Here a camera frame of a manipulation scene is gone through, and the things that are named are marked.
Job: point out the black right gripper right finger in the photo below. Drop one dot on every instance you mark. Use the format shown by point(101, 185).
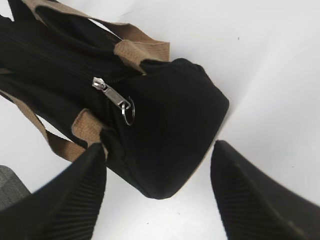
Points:
point(253, 206)

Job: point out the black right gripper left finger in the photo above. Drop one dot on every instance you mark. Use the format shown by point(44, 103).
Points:
point(66, 208)

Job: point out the silver zipper pull with ring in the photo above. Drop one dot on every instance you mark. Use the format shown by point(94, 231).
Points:
point(127, 106)

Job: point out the black canvas tote bag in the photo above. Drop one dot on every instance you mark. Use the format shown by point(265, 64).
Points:
point(156, 118)

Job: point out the tan rear bag handle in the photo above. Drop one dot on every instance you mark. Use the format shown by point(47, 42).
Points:
point(50, 100)

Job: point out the tan bag handle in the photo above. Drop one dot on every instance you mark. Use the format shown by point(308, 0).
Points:
point(50, 100)
point(134, 47)

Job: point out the tan front bag handle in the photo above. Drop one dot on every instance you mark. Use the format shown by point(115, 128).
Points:
point(134, 47)

